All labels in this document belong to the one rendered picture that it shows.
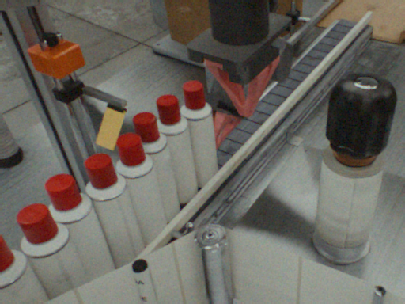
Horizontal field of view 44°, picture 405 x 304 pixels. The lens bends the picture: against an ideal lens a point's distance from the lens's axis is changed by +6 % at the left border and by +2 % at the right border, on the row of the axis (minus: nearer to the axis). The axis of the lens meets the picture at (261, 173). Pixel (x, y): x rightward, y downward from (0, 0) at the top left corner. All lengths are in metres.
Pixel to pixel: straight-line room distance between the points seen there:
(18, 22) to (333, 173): 0.43
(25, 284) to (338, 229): 0.40
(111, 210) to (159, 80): 0.66
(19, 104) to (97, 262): 2.28
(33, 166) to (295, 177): 0.54
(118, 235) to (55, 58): 0.25
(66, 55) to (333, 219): 0.41
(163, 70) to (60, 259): 0.79
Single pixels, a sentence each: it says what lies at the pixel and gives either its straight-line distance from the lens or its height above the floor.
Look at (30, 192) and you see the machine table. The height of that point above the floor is 0.83.
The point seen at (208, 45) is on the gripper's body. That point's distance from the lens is 0.47.
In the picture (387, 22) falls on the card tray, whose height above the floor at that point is 0.83.
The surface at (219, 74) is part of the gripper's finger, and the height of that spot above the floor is 1.23.
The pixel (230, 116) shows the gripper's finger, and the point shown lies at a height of 0.99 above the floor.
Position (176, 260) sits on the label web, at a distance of 0.59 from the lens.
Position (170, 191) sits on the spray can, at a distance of 0.78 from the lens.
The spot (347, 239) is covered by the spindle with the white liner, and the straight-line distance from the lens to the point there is 0.72.
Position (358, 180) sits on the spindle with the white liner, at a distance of 0.64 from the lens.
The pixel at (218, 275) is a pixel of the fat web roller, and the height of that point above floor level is 1.01.
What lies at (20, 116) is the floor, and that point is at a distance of 2.84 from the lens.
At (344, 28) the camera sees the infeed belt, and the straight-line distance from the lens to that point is 1.40.
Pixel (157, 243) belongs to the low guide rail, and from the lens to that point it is 0.76.
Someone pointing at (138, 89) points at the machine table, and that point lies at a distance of 1.26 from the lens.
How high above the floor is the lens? 1.49
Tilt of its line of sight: 43 degrees down
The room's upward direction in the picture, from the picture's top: 1 degrees counter-clockwise
